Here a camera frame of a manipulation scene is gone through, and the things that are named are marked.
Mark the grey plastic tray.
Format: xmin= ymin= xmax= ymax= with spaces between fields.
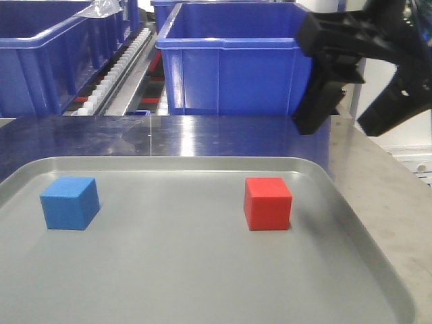
xmin=1 ymin=157 xmax=416 ymax=323

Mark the clear plastic bag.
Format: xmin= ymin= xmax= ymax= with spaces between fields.
xmin=76 ymin=0 xmax=123 ymax=19

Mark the blue bin left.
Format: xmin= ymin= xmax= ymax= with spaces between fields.
xmin=1 ymin=1 xmax=139 ymax=117

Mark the white roller conveyor rail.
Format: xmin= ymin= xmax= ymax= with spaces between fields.
xmin=71 ymin=24 xmax=156 ymax=116

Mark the blue cube block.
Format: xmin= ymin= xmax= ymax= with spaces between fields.
xmin=40 ymin=176 xmax=101 ymax=230

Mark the blue bin right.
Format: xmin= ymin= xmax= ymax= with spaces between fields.
xmin=157 ymin=2 xmax=313 ymax=116

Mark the red cube block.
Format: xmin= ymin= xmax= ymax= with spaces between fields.
xmin=244 ymin=177 xmax=293 ymax=231

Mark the blue bin rear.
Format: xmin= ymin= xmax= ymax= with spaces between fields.
xmin=150 ymin=0 xmax=181 ymax=32

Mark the blue bin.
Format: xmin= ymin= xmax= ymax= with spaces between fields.
xmin=1 ymin=1 xmax=139 ymax=117
xmin=150 ymin=0 xmax=181 ymax=32
xmin=157 ymin=2 xmax=313 ymax=116

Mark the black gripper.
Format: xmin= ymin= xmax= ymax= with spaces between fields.
xmin=292 ymin=1 xmax=431 ymax=136

